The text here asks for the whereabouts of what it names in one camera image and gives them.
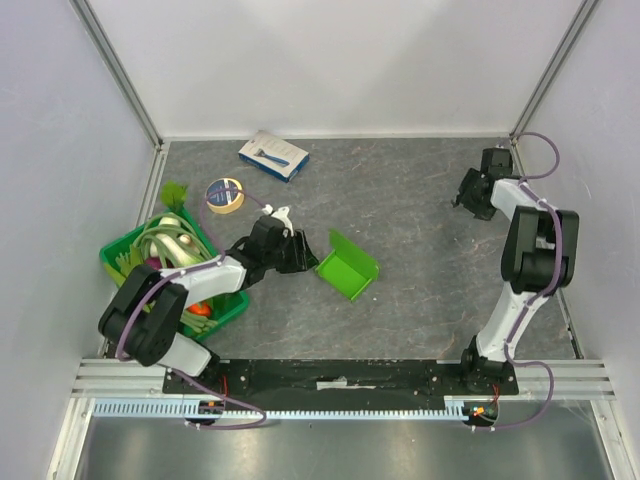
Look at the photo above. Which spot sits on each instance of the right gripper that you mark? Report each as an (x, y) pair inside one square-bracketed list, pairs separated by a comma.
[(470, 190)]

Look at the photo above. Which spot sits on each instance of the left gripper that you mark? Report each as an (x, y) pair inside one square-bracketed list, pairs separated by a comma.
[(302, 256)]

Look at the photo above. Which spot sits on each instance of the green paper box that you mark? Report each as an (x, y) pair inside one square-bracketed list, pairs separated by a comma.
[(347, 268)]

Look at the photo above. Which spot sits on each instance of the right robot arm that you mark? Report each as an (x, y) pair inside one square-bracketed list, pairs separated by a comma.
[(538, 258)]

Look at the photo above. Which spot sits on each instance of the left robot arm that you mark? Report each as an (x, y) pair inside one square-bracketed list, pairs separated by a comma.
[(143, 317)]

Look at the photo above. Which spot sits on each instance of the white razor box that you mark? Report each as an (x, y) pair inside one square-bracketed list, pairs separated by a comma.
[(274, 156)]

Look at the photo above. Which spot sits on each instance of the green plastic basket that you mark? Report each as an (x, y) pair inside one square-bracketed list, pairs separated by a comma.
[(225, 308)]

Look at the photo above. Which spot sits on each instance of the masking tape roll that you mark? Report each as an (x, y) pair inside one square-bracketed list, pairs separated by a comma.
[(224, 196)]

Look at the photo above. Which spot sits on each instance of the orange toy carrot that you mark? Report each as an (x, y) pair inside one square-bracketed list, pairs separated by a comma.
[(200, 309)]

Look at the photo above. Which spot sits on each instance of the white toy radish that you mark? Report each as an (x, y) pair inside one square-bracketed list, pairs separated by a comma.
[(170, 222)]

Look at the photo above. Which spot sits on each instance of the toy green leaf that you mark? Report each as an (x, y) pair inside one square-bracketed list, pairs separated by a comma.
[(173, 196)]

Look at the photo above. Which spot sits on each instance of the purple toy onion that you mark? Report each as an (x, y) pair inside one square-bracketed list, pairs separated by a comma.
[(154, 262)]

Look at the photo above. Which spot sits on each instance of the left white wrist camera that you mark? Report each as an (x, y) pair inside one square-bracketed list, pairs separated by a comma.
[(282, 214)]

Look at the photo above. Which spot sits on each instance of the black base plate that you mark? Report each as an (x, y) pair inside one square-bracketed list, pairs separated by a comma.
[(247, 378)]

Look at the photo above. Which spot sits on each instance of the slotted cable duct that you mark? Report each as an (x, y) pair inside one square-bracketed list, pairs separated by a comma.
[(203, 410)]

